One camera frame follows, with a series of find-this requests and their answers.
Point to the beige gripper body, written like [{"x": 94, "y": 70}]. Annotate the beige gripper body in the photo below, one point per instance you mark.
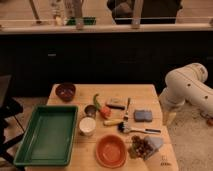
[{"x": 169, "y": 115}]

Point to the blue grey sponge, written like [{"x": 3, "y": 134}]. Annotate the blue grey sponge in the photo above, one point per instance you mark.
[{"x": 143, "y": 116}]

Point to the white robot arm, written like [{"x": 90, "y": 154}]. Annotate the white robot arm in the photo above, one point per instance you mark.
[{"x": 186, "y": 84}]

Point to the orange bowl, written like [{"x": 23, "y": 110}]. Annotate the orange bowl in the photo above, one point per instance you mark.
[{"x": 110, "y": 151}]

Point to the dark purple bowl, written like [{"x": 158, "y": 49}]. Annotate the dark purple bowl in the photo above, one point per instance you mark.
[{"x": 66, "y": 91}]

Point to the grey cloth piece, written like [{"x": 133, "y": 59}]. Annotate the grey cloth piece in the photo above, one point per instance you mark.
[{"x": 156, "y": 144}]

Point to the metal fork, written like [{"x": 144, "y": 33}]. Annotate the metal fork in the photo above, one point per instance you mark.
[{"x": 127, "y": 110}]

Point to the black dish brush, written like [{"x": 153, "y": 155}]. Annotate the black dish brush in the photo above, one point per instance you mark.
[{"x": 124, "y": 127}]

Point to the grey black eraser block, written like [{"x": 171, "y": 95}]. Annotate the grey black eraser block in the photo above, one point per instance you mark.
[{"x": 115, "y": 104}]

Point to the orange carrot toy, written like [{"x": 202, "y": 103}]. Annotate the orange carrot toy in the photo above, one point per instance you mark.
[{"x": 105, "y": 112}]

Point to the green chili pepper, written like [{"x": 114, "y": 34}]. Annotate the green chili pepper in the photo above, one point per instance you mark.
[{"x": 96, "y": 103}]

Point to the small metal cup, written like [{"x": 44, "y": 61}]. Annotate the small metal cup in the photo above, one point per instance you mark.
[{"x": 90, "y": 111}]

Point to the white cup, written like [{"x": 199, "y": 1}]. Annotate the white cup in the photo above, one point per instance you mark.
[{"x": 87, "y": 126}]

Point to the person in background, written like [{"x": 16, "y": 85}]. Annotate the person in background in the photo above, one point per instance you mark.
[{"x": 153, "y": 11}]

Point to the green box on shelf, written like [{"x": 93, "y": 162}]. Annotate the green box on shelf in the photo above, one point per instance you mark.
[{"x": 85, "y": 20}]

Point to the green plastic tray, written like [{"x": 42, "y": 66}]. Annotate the green plastic tray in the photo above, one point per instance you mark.
[{"x": 49, "y": 137}]

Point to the black chair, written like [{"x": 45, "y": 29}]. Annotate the black chair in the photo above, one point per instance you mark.
[{"x": 8, "y": 108}]

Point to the yellow handled tool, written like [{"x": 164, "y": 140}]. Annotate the yellow handled tool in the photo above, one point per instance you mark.
[{"x": 112, "y": 122}]

